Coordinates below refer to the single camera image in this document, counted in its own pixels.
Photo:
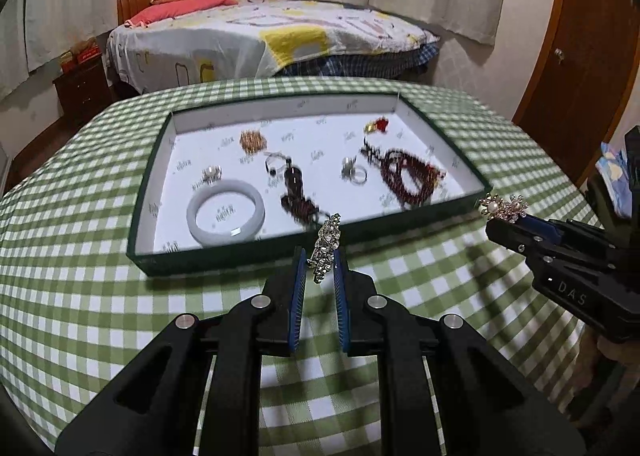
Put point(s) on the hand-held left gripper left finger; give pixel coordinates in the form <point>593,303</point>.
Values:
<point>298,286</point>

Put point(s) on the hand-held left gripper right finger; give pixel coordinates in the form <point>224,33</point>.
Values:
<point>341,286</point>

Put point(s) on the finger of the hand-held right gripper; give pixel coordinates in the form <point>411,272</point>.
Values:
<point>510,236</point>
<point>542,231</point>

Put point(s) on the pearl rhinestone brooch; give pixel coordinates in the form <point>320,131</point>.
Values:
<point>502,206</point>

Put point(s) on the crystal hair clip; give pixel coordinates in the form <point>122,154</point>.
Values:
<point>325,241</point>

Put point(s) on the dark green box tray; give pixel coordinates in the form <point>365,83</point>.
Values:
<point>300,196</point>

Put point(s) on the pearl flower brooch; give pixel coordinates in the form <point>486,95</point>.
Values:
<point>212,174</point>

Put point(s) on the gold bead cluster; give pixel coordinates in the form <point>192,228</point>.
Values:
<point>251,140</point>

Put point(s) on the red and gold charm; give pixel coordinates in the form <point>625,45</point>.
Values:
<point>377,125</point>

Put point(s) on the blue patterned cloth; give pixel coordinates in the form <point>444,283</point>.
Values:
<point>612,170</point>

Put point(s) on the pale jade bangle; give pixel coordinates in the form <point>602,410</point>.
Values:
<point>200,221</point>

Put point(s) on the metal door knob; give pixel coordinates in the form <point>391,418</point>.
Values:
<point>558,54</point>

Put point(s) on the wooden door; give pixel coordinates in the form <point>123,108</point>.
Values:
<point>585,35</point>

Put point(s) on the blue checked bed sheet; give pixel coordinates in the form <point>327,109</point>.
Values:
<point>360,63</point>

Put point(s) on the green checked tablecloth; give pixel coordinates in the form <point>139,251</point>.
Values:
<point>75,216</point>

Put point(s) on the bed with patterned quilt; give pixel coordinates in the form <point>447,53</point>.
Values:
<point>225,35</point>

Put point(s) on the dark wooden nightstand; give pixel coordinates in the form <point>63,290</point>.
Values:
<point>82,88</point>

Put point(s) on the pink pillow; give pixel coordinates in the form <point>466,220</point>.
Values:
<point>185,5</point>

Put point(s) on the red boxes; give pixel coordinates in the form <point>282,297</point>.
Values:
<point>82,55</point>

